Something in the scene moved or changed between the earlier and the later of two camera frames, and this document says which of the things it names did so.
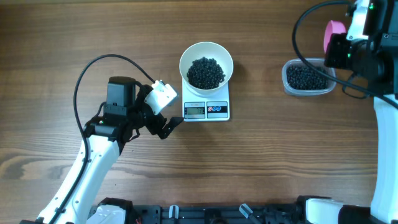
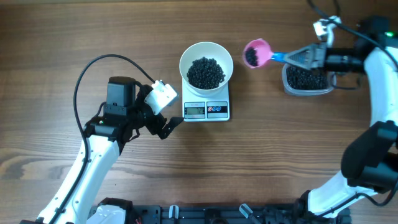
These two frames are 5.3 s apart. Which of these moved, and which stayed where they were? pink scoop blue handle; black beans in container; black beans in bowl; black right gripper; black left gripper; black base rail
Moved: black right gripper; pink scoop blue handle
Stayed: black beans in container; black base rail; black beans in bowl; black left gripper
